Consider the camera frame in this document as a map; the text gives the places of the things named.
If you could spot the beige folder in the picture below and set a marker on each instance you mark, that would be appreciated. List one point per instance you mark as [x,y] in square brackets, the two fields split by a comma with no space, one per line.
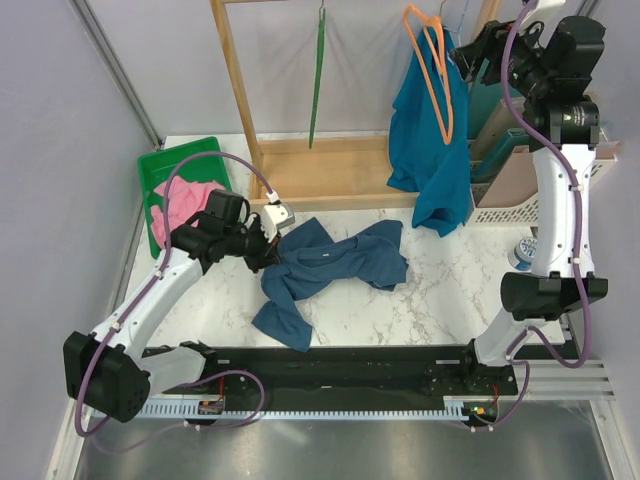
[498,123]

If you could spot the dark blue t-shirt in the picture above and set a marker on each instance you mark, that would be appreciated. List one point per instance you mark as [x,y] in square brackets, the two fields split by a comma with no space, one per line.
[310,260]

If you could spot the teal t-shirt on rack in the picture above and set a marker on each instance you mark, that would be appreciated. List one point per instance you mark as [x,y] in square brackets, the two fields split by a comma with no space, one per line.
[421,162]

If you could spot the aluminium frame post left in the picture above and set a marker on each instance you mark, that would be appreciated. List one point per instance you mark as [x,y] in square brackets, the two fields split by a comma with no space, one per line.
[107,52]

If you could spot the aluminium frame post right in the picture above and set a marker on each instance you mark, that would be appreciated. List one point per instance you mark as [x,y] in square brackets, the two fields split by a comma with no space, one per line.
[587,8]

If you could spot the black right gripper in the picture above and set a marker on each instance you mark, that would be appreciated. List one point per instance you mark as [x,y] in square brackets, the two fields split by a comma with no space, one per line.
[486,44]

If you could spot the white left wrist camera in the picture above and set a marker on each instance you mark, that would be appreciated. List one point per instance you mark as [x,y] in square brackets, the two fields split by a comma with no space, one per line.
[275,217]

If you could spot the green plastic hanger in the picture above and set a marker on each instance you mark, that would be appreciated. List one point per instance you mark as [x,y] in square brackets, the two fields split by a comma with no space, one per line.
[319,59]

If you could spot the green plastic tray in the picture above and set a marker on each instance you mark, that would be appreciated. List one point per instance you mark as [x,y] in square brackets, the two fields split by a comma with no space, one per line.
[154,170]

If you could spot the aluminium frame post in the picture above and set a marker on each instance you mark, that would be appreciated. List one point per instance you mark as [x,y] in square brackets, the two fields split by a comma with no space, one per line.
[107,52]
[587,8]

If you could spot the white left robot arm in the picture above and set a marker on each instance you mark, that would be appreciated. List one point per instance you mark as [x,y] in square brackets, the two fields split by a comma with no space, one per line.
[107,369]

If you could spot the teal folder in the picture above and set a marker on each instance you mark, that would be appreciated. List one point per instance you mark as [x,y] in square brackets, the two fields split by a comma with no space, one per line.
[483,101]

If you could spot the white perforated file organizer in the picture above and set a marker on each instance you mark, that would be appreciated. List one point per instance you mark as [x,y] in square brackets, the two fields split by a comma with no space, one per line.
[525,214]

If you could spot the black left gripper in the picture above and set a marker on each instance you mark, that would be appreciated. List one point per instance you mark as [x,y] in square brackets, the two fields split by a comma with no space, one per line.
[268,253]

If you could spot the wooden clothes rack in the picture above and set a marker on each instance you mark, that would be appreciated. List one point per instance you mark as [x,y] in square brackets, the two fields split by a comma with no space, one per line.
[337,173]

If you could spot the white slotted cable duct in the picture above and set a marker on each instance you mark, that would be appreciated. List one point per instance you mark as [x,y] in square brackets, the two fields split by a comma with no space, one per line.
[210,407]

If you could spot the pink folder front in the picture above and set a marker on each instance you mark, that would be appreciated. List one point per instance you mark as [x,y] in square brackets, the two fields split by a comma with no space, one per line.
[516,182]

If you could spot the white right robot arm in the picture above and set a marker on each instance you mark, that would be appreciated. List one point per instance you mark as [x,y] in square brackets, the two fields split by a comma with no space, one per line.
[563,124]

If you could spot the round blue patterned tin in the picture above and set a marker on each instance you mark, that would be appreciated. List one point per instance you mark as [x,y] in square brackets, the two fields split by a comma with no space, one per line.
[521,256]

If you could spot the light blue wire hanger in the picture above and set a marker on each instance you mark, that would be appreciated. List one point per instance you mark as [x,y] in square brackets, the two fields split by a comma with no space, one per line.
[453,36]

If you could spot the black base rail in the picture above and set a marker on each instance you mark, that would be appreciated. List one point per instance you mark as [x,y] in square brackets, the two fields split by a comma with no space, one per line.
[358,377]

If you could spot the pink cloth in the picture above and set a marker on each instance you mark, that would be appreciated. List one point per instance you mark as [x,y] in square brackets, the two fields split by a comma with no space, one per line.
[185,199]

